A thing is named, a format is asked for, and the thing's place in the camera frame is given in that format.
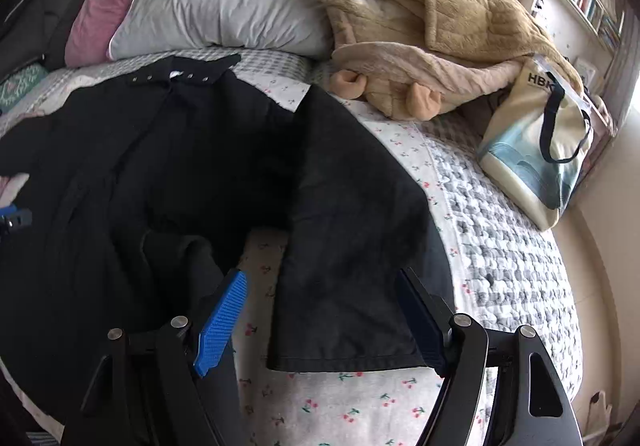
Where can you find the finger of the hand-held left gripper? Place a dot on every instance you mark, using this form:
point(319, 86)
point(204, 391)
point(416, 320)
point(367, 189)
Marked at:
point(15, 218)

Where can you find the teal patterned cloth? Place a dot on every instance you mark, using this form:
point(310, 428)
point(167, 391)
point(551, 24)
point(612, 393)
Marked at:
point(22, 83)

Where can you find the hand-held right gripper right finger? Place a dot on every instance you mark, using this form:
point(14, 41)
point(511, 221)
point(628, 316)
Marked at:
point(420, 321)

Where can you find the floral bed quilt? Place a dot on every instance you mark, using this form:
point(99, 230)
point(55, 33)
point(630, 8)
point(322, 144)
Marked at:
point(500, 251)

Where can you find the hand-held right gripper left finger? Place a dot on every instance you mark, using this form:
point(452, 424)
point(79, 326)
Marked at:
point(222, 318)

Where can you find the pink pillow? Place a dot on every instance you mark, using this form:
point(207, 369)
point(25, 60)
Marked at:
point(100, 10)

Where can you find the black coat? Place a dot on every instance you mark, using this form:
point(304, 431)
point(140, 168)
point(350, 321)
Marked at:
point(175, 165)

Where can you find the tan fleece robe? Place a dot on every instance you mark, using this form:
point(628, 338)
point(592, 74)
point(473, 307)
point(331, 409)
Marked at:
point(475, 15)

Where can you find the cream and blue tote bag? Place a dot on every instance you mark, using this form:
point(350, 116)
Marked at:
point(525, 160)

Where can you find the pale pink cloth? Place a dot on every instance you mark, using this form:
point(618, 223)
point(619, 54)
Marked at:
point(12, 188)

